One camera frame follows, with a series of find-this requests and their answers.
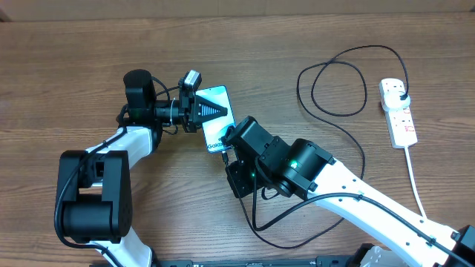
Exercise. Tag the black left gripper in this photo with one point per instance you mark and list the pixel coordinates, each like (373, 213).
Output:
(190, 110)

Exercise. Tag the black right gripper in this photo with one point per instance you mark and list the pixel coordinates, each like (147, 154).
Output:
(240, 178)

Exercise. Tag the blue Galaxy smartphone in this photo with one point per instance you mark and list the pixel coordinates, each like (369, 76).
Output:
(215, 129)

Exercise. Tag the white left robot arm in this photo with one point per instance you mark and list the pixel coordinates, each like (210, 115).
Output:
(93, 208)

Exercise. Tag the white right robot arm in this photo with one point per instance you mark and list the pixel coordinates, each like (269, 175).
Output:
(309, 172)

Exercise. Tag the white charger adapter plug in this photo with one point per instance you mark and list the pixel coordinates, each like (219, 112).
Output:
(393, 101)

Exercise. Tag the white power strip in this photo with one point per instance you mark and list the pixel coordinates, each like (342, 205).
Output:
(400, 124)

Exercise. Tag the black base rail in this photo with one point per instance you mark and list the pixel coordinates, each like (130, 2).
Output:
(367, 255)

